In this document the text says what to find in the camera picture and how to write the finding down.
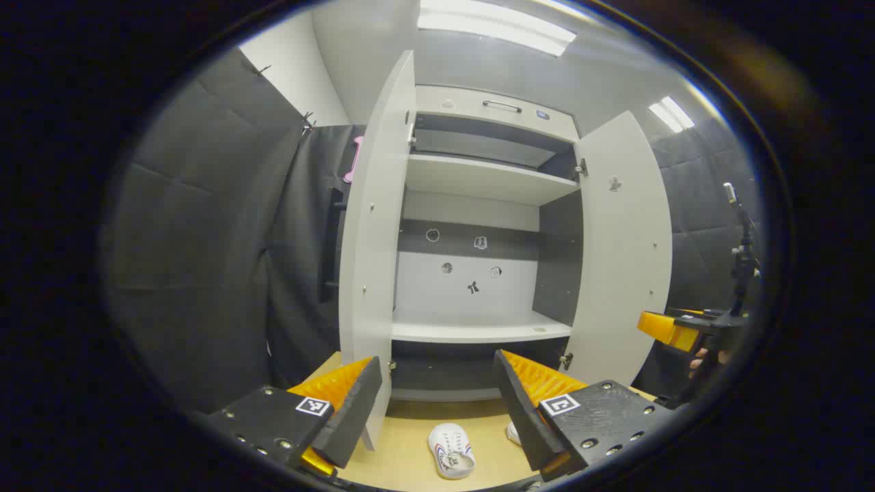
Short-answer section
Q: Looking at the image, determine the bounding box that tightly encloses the black door handle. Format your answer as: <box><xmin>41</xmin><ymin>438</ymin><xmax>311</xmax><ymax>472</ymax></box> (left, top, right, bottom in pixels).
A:
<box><xmin>318</xmin><ymin>188</ymin><xmax>349</xmax><ymax>303</ymax></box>

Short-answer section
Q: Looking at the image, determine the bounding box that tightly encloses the white shoe cabinet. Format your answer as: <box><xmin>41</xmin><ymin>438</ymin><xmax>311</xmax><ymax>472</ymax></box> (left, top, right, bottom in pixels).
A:
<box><xmin>338</xmin><ymin>49</ymin><xmax>674</xmax><ymax>452</ymax></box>

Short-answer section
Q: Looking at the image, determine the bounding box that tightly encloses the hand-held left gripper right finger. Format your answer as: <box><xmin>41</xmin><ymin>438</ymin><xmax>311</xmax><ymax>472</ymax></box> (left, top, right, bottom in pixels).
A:
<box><xmin>494</xmin><ymin>349</ymin><xmax>674</xmax><ymax>482</ymax></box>

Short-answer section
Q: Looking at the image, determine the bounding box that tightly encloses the long ceiling light panel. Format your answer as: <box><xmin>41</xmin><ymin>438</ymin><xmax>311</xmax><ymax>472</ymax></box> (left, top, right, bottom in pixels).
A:
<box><xmin>417</xmin><ymin>0</ymin><xmax>578</xmax><ymax>57</ymax></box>

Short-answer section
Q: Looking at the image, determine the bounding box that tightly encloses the black backdrop cloth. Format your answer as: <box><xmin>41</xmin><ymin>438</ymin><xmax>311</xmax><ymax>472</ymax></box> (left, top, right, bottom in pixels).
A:
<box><xmin>103</xmin><ymin>46</ymin><xmax>766</xmax><ymax>414</ymax></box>

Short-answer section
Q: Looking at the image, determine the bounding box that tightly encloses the white cabinet door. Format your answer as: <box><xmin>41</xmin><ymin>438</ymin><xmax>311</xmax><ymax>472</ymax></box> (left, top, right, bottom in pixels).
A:
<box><xmin>338</xmin><ymin>49</ymin><xmax>416</xmax><ymax>452</ymax></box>
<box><xmin>561</xmin><ymin>111</ymin><xmax>674</xmax><ymax>390</ymax></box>

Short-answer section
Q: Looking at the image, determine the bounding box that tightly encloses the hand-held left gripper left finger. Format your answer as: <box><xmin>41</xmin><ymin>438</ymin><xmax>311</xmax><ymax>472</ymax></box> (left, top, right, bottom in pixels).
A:
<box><xmin>205</xmin><ymin>355</ymin><xmax>383</xmax><ymax>479</ymax></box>

